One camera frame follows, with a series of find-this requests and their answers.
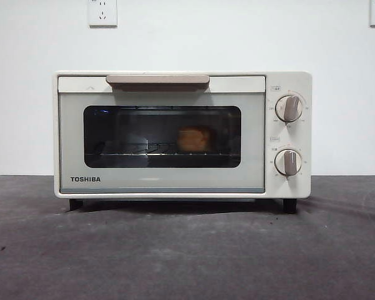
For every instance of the golden brown bread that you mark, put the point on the golden brown bread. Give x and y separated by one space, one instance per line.
193 139

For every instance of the cream beige oven knob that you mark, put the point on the cream beige oven knob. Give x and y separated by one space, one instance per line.
288 108
288 162

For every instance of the black oven foot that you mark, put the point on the black oven foot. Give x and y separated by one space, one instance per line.
76 204
289 206

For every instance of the cream white toaster oven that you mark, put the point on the cream white toaster oven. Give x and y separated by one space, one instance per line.
287 84

